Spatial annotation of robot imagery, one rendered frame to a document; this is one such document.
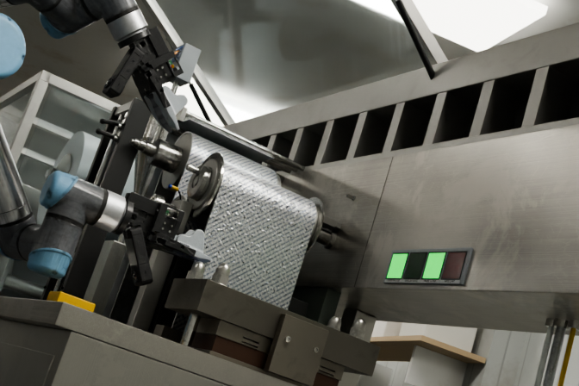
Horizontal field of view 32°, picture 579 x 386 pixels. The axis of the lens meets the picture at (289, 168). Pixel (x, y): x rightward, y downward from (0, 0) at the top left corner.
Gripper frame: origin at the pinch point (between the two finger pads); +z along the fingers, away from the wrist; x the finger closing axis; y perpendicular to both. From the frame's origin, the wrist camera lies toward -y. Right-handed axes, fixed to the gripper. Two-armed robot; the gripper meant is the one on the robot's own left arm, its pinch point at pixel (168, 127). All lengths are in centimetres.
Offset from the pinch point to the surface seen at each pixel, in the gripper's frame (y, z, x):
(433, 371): 192, 216, 292
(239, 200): 4.1, 19.9, -6.6
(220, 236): -3.5, 24.3, -6.8
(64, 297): -40.3, 16.4, -21.0
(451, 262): 19, 43, -47
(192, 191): -2.1, 14.3, -0.9
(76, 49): 159, -44, 492
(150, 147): 2.8, 3.9, 23.1
